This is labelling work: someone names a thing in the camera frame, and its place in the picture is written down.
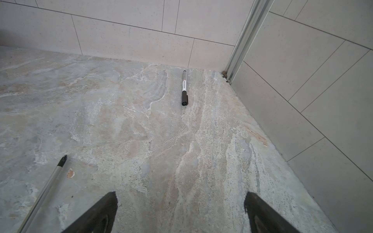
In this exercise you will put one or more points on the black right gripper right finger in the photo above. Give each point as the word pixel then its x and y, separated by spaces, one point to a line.
pixel 263 218

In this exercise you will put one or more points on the orange black handled screwdriver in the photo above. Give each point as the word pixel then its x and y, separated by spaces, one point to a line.
pixel 42 196

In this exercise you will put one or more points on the aluminium corner frame post right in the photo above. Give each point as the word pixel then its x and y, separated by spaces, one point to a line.
pixel 254 21

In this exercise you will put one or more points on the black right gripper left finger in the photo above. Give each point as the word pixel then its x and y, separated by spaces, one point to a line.
pixel 97 219

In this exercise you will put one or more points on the black marker pen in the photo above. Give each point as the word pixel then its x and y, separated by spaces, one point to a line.
pixel 184 90

